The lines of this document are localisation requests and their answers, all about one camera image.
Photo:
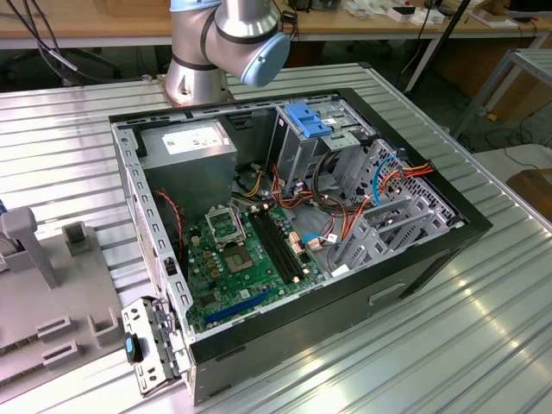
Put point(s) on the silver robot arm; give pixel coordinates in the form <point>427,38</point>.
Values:
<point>194,73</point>

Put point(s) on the grey disk bay cage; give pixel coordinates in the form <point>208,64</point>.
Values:
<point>371,250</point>

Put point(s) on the black RAM slot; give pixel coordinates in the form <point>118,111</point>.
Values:
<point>272,246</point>
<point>284,241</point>

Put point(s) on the grey metal drive cage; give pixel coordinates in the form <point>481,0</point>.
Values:
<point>293,151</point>

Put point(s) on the green motherboard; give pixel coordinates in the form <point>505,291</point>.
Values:
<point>259,284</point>

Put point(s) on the white loose plug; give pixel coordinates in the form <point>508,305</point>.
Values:
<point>340,271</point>

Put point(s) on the grey power supply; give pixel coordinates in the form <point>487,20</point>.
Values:
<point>190,172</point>

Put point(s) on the blue expansion slot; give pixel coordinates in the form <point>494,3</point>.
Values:
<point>237,307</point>

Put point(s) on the black open PC case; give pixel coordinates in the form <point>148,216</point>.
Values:
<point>345,310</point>

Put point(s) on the black and blue latch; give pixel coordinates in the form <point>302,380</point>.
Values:
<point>129,347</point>

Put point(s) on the small white box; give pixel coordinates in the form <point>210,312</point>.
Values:
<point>401,16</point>

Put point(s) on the black slanted pole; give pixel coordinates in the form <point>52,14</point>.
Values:
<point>437,45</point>

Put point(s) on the grey parts rack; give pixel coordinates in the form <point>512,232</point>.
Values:
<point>64,302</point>

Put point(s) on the brown board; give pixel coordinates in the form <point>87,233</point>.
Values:
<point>535,190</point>

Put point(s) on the long wooden desk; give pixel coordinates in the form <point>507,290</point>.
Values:
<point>77,23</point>

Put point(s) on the black desk device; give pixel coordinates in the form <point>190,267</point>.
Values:
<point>526,15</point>

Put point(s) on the hinged metal slot bracket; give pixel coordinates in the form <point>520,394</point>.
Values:
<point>142,310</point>

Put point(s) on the metal frame table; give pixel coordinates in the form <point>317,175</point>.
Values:
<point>539,60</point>

